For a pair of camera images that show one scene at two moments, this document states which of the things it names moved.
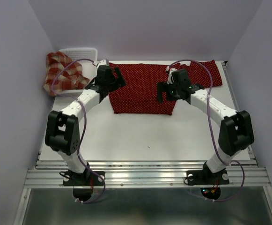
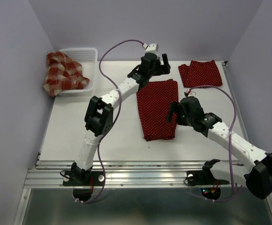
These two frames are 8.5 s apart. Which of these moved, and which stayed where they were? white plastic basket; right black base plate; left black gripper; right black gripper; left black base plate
Moved: right black gripper; left black gripper
Stayed: left black base plate; white plastic basket; right black base plate
